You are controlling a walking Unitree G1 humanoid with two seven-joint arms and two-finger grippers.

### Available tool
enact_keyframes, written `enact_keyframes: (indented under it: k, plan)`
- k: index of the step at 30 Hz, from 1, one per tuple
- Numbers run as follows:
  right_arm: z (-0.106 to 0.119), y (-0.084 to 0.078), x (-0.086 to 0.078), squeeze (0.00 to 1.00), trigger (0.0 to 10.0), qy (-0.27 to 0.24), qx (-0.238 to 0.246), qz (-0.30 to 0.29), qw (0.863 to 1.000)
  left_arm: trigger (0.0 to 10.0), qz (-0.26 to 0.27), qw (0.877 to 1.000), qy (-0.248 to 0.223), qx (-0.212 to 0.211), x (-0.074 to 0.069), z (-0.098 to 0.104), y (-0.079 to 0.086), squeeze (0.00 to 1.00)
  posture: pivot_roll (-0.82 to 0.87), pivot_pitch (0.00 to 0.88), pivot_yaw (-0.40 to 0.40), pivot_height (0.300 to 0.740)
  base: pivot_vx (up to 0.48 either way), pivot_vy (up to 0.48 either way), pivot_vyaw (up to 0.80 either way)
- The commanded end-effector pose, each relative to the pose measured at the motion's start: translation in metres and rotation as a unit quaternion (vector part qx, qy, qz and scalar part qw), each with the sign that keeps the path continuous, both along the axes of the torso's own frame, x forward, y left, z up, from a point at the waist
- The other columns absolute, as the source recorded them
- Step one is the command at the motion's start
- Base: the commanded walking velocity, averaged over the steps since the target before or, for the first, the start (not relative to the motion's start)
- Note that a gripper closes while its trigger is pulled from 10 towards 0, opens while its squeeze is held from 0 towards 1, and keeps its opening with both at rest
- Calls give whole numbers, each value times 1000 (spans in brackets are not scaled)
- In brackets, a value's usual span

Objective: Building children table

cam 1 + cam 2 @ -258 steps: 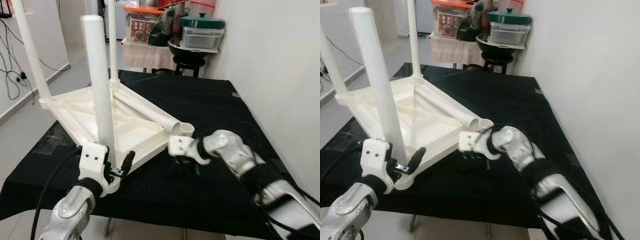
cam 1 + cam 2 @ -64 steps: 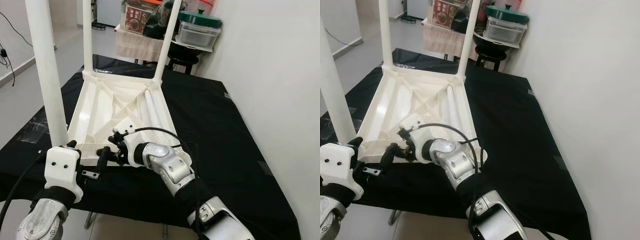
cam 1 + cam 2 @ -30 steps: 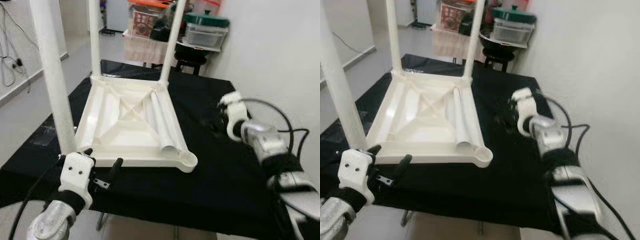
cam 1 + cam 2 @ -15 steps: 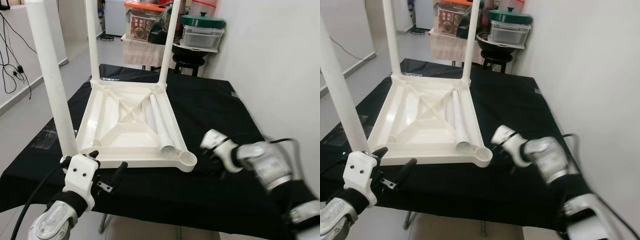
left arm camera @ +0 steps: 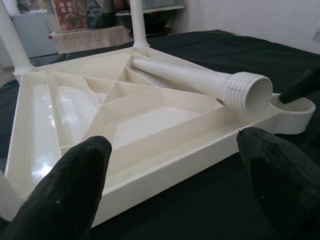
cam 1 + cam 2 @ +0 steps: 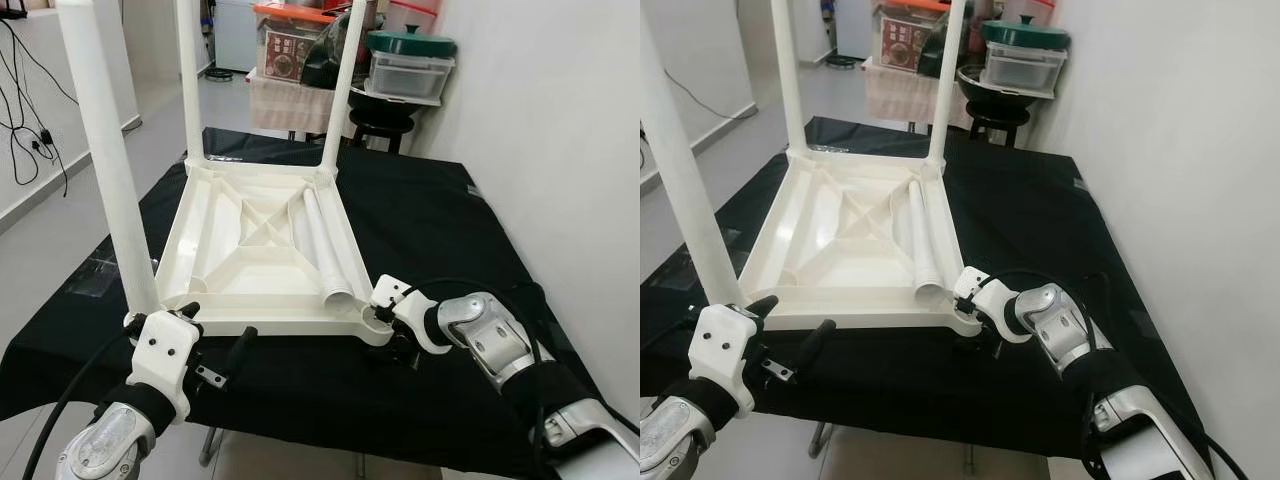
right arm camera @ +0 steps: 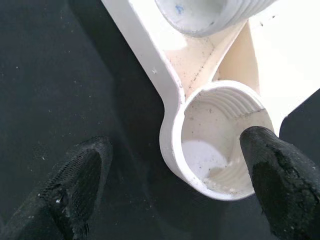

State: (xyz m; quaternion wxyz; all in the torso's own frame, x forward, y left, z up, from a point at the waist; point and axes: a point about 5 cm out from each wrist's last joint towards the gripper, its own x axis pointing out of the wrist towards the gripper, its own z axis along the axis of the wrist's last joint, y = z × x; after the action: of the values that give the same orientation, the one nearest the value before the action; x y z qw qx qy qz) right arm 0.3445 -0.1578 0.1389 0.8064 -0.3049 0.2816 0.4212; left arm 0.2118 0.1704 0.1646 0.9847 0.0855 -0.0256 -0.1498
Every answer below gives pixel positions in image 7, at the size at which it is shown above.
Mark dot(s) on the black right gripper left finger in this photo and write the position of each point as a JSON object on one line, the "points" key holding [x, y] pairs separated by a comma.
{"points": [[62, 200]]}

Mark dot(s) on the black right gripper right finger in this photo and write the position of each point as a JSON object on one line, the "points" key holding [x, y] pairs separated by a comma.
{"points": [[287, 195]]}

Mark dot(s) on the white plastic children table top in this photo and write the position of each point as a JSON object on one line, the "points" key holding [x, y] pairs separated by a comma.
{"points": [[155, 50]]}

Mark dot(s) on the black tablecloth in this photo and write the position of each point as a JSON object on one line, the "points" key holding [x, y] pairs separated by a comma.
{"points": [[62, 75]]}

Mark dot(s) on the white plastic table leg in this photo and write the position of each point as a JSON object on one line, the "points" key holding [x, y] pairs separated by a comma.
{"points": [[190, 15]]}

